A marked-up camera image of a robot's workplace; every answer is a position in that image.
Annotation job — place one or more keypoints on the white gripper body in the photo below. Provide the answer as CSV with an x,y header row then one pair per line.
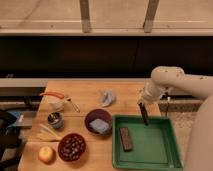
x,y
150,93

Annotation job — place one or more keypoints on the black brush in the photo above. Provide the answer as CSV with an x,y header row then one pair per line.
x,y
144,113

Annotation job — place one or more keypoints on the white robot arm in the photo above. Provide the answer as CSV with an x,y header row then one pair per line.
x,y
199,155

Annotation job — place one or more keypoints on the green plastic tray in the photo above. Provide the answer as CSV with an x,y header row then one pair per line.
x,y
154,147

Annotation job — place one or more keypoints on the crumpled grey cloth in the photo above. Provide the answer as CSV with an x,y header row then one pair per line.
x,y
108,98

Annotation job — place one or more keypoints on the dark purple bowl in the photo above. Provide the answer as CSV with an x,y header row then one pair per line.
x,y
98,114

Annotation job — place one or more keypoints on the brown rectangular block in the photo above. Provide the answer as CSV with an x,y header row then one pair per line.
x,y
126,139

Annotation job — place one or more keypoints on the red bowl with beans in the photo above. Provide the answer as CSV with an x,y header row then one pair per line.
x,y
71,147

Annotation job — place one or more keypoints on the small metal cup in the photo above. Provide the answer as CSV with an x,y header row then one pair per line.
x,y
55,120

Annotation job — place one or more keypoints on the yellow apple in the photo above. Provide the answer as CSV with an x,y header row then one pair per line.
x,y
46,154

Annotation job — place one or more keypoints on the black chair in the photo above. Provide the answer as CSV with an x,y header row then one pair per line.
x,y
9,138

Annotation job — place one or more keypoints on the red handled pliers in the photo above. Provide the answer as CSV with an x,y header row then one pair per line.
x,y
55,94

